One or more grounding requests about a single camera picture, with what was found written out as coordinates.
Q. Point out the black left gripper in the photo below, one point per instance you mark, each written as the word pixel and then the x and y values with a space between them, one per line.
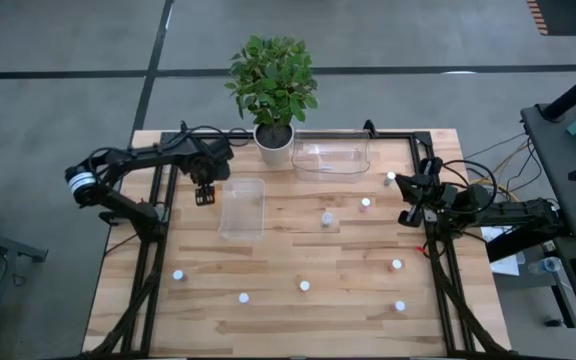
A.
pixel 208 172

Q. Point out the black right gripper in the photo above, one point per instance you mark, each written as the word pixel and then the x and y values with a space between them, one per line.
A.
pixel 440 202

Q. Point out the clear medicine bottle white cap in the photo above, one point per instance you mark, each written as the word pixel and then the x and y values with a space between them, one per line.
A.
pixel 390 176

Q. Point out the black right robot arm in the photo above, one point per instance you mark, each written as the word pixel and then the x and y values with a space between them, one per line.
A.
pixel 508 215

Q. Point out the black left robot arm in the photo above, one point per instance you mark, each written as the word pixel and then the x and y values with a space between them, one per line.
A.
pixel 133 155

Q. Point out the frosted rectangular plastic bin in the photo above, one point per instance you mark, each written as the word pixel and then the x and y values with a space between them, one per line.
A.
pixel 242 210

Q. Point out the translucent medicine bottle white cap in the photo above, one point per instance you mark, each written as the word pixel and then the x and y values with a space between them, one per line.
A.
pixel 178 275

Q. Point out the green medicine bottle white cap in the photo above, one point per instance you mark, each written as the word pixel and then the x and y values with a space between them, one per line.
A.
pixel 327 218

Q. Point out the yellow medicine bottle white cap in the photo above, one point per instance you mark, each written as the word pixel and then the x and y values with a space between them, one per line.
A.
pixel 304 285

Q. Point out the red tag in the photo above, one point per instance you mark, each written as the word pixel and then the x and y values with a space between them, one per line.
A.
pixel 420 248

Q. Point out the white plant pot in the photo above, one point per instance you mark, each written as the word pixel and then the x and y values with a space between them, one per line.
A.
pixel 274 150

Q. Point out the white paper sheet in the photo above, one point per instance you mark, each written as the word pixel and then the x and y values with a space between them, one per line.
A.
pixel 504 250

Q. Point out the green leafy plant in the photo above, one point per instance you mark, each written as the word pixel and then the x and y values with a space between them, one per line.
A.
pixel 273 80

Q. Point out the clear water bottle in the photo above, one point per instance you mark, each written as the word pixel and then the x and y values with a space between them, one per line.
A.
pixel 544 265

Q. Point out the dark grey side desk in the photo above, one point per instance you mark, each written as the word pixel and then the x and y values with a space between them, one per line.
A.
pixel 558 170

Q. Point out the black floor mat striped edge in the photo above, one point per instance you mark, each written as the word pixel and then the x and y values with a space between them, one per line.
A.
pixel 565 17

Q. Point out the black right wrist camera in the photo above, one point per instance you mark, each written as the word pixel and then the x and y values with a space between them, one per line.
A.
pixel 431 167

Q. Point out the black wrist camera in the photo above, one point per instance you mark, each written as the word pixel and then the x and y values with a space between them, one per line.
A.
pixel 222 150
pixel 431 167

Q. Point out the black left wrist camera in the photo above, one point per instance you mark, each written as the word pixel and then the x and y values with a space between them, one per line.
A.
pixel 222 150

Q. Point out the black aluminium table frame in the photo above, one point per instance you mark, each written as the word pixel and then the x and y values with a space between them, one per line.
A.
pixel 393 135

